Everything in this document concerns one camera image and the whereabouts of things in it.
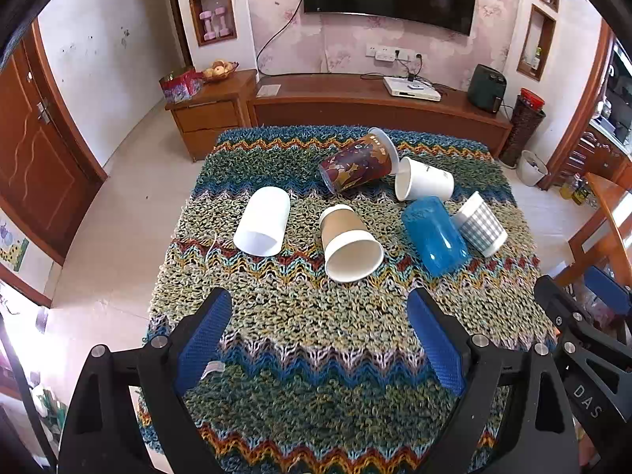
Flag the black cable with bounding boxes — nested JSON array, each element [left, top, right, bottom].
[[256, 0, 305, 77]]

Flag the white paper cup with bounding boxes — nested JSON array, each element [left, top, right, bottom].
[[394, 156, 455, 203]]

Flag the white bucket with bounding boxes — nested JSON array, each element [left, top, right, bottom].
[[516, 150, 549, 188]]

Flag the dark green appliance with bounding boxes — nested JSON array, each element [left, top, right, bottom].
[[467, 64, 508, 115]]

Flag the white wall sockets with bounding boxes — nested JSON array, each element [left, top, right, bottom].
[[366, 45, 427, 64]]

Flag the wall poster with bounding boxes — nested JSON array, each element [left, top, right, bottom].
[[0, 216, 30, 273]]

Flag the white plastic cup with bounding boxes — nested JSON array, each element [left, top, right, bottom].
[[233, 186, 292, 258]]

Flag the blue translucent cup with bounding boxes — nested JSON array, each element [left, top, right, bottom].
[[400, 196, 470, 278]]

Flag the brown paper cup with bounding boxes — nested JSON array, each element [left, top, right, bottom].
[[318, 204, 385, 284]]

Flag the bowl of fruit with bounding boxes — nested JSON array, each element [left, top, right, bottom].
[[202, 60, 241, 82]]

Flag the wooden door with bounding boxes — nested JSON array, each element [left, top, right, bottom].
[[0, 19, 108, 266]]

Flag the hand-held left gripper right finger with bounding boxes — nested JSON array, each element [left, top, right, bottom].
[[407, 286, 579, 474]]

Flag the red gift box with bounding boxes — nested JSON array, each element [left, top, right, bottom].
[[158, 66, 205, 105]]

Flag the zigzag knitted blanket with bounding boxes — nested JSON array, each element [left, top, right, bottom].
[[137, 125, 560, 474]]

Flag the wooden drawer cabinet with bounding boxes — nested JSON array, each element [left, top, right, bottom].
[[165, 70, 259, 162]]

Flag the wooden chair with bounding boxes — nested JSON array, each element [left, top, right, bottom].
[[567, 172, 632, 288]]

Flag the red lidded container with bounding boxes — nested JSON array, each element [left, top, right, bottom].
[[519, 87, 546, 110]]

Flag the long wooden tv cabinet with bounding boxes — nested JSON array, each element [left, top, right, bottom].
[[246, 72, 514, 160]]

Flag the grey checked cup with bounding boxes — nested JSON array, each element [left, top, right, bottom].
[[453, 191, 509, 259]]

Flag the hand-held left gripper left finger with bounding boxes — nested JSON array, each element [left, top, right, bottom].
[[58, 287, 233, 474]]

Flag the dark wicker bin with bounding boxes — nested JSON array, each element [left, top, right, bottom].
[[499, 95, 547, 168]]

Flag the dark red printed cup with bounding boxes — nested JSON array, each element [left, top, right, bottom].
[[318, 127, 399, 195]]

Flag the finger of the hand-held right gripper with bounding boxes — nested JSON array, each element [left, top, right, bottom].
[[584, 265, 632, 318], [534, 275, 632, 438]]

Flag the white set-top box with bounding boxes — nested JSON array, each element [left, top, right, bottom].
[[384, 75, 442, 102]]

